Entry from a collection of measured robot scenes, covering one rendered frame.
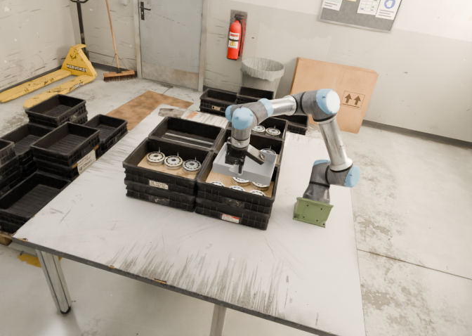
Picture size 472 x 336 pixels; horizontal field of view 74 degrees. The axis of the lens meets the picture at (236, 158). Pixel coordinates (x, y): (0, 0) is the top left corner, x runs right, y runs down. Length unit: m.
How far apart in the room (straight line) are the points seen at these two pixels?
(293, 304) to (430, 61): 3.83
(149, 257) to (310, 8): 3.64
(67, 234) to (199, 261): 0.64
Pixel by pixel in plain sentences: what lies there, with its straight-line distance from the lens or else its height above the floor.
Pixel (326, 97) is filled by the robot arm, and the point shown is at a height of 1.41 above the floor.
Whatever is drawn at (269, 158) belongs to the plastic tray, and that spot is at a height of 1.06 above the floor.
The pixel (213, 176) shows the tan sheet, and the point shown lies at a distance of 1.78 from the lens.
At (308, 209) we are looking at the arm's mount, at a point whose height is 0.80.
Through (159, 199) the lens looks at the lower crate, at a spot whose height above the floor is 0.74.
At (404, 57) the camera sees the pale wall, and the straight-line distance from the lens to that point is 4.65.
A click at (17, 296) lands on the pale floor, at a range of 2.47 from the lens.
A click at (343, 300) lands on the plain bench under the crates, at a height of 0.70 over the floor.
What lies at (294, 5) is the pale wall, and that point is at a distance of 4.43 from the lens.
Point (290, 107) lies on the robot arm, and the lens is 1.52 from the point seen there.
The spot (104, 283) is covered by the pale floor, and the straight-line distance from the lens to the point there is 2.36.
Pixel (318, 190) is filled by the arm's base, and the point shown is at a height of 0.90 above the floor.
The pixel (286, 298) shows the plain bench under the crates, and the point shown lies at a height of 0.70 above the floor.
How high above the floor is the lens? 1.91
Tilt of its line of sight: 34 degrees down
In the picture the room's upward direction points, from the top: 8 degrees clockwise
